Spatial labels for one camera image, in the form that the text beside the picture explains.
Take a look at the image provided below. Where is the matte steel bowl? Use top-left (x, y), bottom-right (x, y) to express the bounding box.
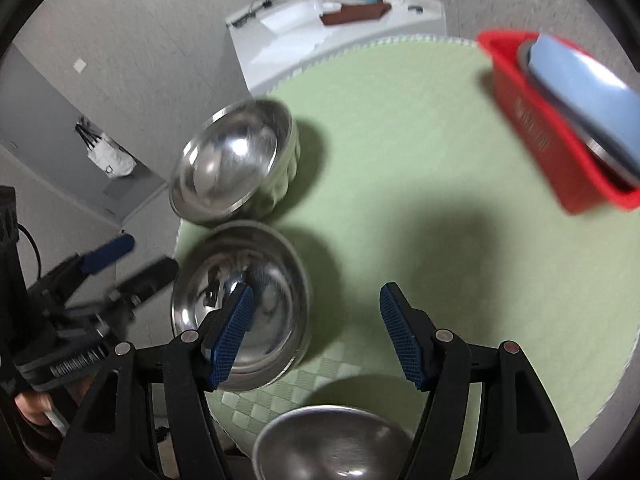
top-left (251, 405), bottom-right (416, 480)

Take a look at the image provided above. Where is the grey steel plate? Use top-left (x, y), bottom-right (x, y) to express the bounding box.
top-left (516, 40), bottom-right (640, 192)

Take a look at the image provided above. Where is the red plastic basket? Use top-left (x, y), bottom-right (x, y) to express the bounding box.
top-left (476, 30), bottom-right (640, 215)

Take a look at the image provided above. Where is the brown tray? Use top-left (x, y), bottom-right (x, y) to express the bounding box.
top-left (320, 2), bottom-right (393, 26)

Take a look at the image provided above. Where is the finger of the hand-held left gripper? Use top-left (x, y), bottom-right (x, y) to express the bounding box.
top-left (30, 232), bottom-right (137, 298)
top-left (102, 256), bottom-right (180, 308)

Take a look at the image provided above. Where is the person's left hand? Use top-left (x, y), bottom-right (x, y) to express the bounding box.
top-left (14, 391), bottom-right (55, 428)

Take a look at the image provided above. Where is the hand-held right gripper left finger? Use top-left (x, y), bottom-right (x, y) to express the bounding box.
top-left (52, 282), bottom-right (256, 480)

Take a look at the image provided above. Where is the smooth steel bowl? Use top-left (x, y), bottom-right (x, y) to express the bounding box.
top-left (170, 221), bottom-right (312, 392)

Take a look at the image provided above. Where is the green checked table mat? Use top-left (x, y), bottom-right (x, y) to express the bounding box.
top-left (172, 34), bottom-right (640, 461)

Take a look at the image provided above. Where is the blue plate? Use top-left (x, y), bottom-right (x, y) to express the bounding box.
top-left (527, 35), bottom-right (640, 162)

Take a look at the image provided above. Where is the black cable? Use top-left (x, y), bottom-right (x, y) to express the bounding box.
top-left (232, 0), bottom-right (312, 29)

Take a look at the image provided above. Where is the white cabinet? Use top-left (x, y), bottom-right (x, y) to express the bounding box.
top-left (225, 0), bottom-right (446, 97)

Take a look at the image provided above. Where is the ribbed steel bowl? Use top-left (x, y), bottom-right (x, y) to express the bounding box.
top-left (168, 98), bottom-right (301, 227)

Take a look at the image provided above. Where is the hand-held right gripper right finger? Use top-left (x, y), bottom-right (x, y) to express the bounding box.
top-left (379, 282), bottom-right (579, 480)

